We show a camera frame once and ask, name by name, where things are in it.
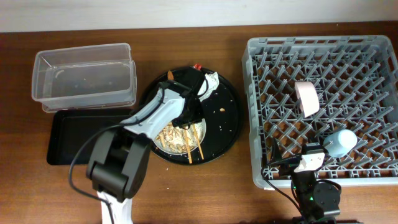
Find wooden chopstick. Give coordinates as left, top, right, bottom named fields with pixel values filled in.
left=183, top=129, right=192, bottom=164
left=192, top=124, right=204, bottom=160

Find rice and pasta leftovers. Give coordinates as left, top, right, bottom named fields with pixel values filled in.
left=154, top=123, right=203, bottom=154

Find round black tray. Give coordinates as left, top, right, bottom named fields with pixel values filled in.
left=139, top=72, right=244, bottom=166

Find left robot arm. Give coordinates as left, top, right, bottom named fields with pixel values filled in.
left=86, top=67, right=220, bottom=223

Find pink bowl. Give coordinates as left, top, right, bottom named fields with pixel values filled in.
left=295, top=82, right=320, bottom=118

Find black rectangular tray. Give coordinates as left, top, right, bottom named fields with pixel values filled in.
left=47, top=108, right=131, bottom=166

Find red snack wrapper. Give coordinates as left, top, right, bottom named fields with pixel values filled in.
left=193, top=64, right=201, bottom=70

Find white tissue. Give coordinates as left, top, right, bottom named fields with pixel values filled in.
left=198, top=72, right=220, bottom=102

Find clear plastic bin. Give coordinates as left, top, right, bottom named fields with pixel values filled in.
left=31, top=43, right=137, bottom=113

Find light blue cup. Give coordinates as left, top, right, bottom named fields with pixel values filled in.
left=323, top=129, right=358, bottom=158

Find grey plate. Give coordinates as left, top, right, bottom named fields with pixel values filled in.
left=149, top=118, right=206, bottom=156

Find carrot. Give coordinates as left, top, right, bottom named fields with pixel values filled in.
left=167, top=70, right=174, bottom=80

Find grey dishwasher rack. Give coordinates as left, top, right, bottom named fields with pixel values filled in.
left=242, top=35, right=397, bottom=190

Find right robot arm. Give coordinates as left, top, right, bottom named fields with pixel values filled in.
left=270, top=139, right=341, bottom=223

